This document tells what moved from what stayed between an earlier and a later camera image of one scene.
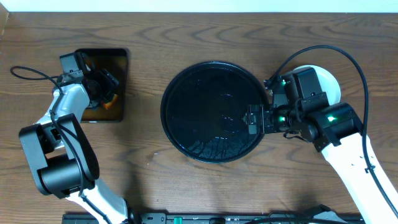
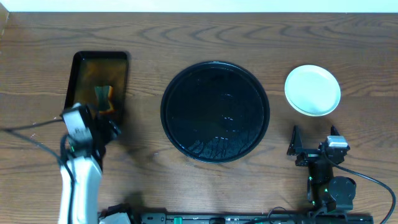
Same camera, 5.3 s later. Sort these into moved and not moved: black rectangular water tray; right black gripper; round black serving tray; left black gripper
Moved: left black gripper; right black gripper
Not moved: black rectangular water tray; round black serving tray
